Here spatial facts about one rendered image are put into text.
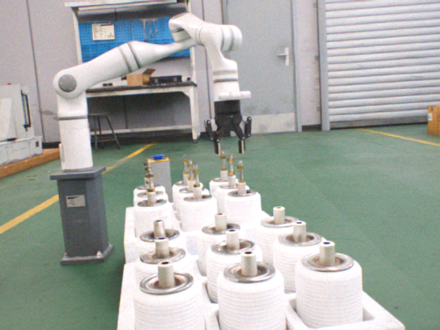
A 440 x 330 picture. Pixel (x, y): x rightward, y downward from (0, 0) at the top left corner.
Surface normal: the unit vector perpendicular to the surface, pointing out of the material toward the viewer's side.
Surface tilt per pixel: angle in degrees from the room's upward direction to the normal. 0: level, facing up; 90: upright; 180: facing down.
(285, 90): 90
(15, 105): 90
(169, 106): 90
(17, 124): 90
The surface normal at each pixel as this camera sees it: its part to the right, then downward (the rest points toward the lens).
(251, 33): -0.02, 0.14
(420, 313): -0.07, -0.99
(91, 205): 0.66, 0.00
